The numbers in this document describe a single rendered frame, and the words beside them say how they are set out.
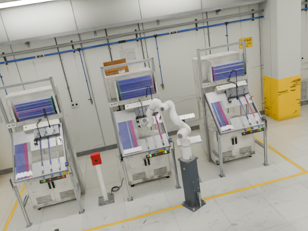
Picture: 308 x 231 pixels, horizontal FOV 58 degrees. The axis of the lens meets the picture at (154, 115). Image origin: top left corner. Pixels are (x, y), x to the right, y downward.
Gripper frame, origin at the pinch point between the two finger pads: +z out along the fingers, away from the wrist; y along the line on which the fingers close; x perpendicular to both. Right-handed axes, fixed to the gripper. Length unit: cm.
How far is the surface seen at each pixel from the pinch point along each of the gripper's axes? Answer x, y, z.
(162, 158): 45, -22, 49
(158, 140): 24.0, -17.0, 6.9
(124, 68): -98, 7, 11
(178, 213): 125, -18, -2
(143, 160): 41, 8, 46
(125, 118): -21.0, 22.0, 14.8
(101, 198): 81, 81, 62
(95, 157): 26, 75, 14
